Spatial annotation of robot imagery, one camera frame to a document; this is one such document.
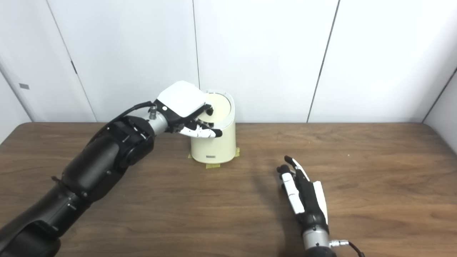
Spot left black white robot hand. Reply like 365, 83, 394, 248
156, 81, 223, 139

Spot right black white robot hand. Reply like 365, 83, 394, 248
277, 156, 329, 234

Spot cream-colored lidded bin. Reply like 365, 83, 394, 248
190, 89, 236, 164

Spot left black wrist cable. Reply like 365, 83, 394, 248
107, 101, 157, 125

